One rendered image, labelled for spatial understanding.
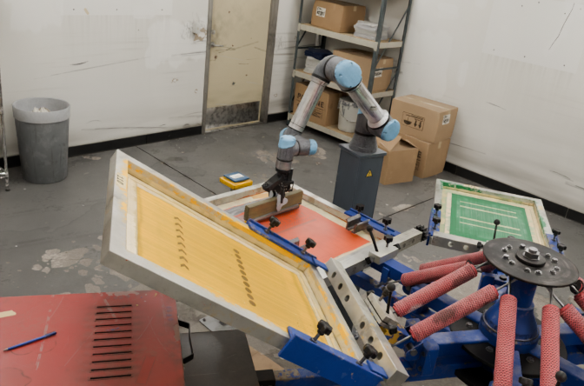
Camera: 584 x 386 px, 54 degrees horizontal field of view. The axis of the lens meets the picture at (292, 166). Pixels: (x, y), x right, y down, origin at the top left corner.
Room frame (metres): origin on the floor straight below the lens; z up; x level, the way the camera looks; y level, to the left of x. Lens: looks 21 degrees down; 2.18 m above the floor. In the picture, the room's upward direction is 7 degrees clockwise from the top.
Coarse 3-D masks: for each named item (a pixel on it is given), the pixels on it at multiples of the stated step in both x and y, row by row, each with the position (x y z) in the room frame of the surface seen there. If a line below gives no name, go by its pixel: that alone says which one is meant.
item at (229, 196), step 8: (256, 184) 2.73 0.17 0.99; (232, 192) 2.59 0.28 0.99; (240, 192) 2.61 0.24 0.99; (248, 192) 2.64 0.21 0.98; (256, 192) 2.69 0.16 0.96; (304, 192) 2.70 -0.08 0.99; (208, 200) 2.47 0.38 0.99; (216, 200) 2.50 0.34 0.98; (224, 200) 2.53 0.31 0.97; (232, 200) 2.57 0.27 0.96; (304, 200) 2.69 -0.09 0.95; (312, 200) 2.65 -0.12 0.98; (320, 200) 2.63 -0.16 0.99; (320, 208) 2.61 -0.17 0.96; (328, 208) 2.57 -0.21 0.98; (336, 208) 2.56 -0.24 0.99; (336, 216) 2.53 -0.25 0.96; (344, 216) 2.50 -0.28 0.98; (368, 232) 2.40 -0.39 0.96; (376, 232) 2.37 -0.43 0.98; (384, 240) 2.28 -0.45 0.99; (344, 256) 2.09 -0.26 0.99
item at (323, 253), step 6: (240, 216) 2.41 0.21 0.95; (282, 234) 2.29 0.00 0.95; (288, 234) 2.30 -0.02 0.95; (294, 234) 2.31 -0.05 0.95; (300, 234) 2.31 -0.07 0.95; (306, 234) 2.32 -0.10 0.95; (300, 240) 2.26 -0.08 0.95; (318, 246) 2.22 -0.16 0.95; (324, 246) 2.23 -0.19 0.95; (312, 252) 2.16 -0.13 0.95; (318, 252) 2.17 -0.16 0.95; (324, 252) 2.17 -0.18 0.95; (330, 252) 2.18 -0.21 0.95; (336, 252) 2.19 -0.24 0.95; (318, 258) 2.12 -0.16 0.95; (324, 258) 2.12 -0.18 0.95
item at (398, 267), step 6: (372, 264) 2.03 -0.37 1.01; (378, 264) 2.01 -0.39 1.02; (384, 264) 1.99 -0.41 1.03; (390, 264) 1.99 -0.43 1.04; (396, 264) 1.99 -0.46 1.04; (402, 264) 2.00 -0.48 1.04; (378, 270) 2.01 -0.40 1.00; (390, 270) 1.97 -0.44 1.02; (396, 270) 1.95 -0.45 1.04; (402, 270) 1.95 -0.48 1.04; (408, 270) 1.96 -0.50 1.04; (414, 270) 1.96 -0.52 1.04; (390, 276) 1.96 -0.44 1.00; (396, 276) 1.95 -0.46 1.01
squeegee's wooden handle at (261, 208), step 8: (288, 192) 2.53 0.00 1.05; (296, 192) 2.55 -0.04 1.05; (264, 200) 2.41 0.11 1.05; (272, 200) 2.43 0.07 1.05; (288, 200) 2.51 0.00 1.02; (296, 200) 2.55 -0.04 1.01; (248, 208) 2.32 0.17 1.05; (256, 208) 2.35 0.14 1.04; (264, 208) 2.39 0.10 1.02; (272, 208) 2.43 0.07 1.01; (248, 216) 2.32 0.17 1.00; (256, 216) 2.36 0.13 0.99
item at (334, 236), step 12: (300, 204) 2.63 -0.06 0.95; (312, 216) 2.51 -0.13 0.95; (324, 216) 2.52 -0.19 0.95; (300, 228) 2.37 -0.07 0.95; (312, 228) 2.39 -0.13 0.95; (324, 228) 2.40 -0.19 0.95; (336, 228) 2.42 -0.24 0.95; (324, 240) 2.28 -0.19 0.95; (336, 240) 2.30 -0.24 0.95; (348, 240) 2.31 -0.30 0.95; (360, 240) 2.32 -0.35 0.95
